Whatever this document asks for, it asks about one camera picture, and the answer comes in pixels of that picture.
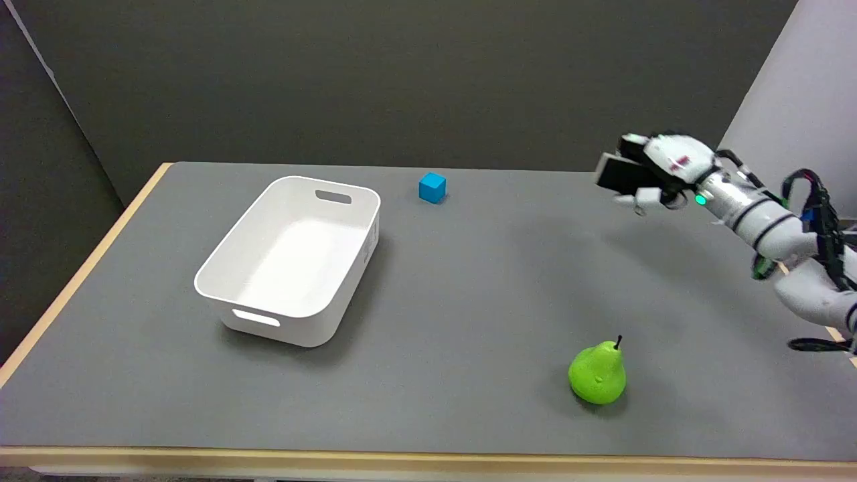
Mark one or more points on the blue cube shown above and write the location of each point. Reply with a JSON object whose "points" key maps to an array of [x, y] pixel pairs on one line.
{"points": [[432, 187]]}

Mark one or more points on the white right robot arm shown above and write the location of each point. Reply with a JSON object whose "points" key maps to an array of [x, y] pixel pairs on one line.
{"points": [[776, 231]]}

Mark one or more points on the black blackboard eraser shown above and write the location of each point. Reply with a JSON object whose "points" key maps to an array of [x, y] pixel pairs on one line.
{"points": [[619, 175]]}

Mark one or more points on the white plastic box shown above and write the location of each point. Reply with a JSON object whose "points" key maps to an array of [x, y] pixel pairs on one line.
{"points": [[292, 260]]}

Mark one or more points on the green pear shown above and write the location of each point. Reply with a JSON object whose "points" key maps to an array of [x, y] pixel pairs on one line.
{"points": [[597, 375]]}

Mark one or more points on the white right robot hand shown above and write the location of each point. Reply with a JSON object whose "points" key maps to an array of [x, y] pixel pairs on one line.
{"points": [[673, 161]]}

